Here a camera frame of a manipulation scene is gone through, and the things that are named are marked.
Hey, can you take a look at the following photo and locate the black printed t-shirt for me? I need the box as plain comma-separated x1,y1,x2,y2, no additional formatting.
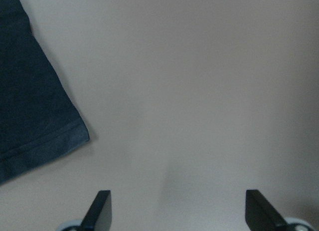
0,0,90,183

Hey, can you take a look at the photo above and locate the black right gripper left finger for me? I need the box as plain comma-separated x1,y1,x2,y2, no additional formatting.
80,190,111,231

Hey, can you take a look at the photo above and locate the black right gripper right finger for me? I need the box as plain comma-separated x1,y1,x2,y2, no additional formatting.
245,190,287,231

